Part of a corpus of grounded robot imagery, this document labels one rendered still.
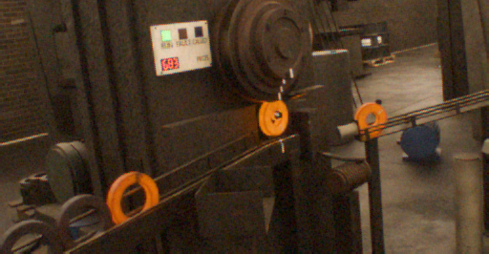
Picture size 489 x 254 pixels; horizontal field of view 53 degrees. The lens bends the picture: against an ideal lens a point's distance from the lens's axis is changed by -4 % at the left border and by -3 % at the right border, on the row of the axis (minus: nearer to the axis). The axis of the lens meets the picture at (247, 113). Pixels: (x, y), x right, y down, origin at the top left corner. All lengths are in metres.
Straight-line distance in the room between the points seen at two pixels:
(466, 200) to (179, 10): 1.50
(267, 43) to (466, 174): 1.07
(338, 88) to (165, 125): 3.11
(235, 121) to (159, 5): 0.56
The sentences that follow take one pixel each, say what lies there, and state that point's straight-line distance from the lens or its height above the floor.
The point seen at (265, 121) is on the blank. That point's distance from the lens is 2.06.
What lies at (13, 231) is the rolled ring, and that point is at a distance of 1.53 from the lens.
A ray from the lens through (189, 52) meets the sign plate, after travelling 1.95.
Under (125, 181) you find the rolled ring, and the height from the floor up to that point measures 0.75.
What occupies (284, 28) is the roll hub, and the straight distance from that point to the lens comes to 2.02.
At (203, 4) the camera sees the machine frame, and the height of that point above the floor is 1.31.
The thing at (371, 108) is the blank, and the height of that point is 0.76.
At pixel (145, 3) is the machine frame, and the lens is 1.87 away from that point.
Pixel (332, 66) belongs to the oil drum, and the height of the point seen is 0.76.
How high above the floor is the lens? 1.18
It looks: 9 degrees down
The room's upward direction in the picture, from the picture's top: 7 degrees counter-clockwise
